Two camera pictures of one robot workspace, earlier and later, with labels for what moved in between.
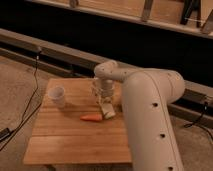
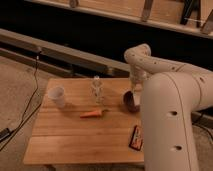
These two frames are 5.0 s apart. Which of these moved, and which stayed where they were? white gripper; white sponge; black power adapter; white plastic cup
Moved: white sponge; white gripper
Stayed: black power adapter; white plastic cup
